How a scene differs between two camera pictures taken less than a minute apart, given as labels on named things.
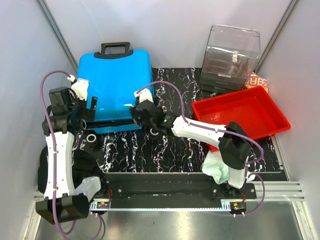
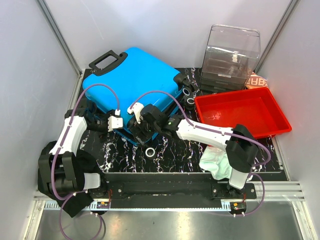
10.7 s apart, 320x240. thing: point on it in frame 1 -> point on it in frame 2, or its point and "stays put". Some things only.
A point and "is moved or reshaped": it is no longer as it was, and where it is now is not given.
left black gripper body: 79,107 -> 100,124
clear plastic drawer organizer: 230,54 stays put
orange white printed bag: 254,81 stays put
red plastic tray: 253,110 stays put
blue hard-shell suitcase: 114,75 is moved or reshaped
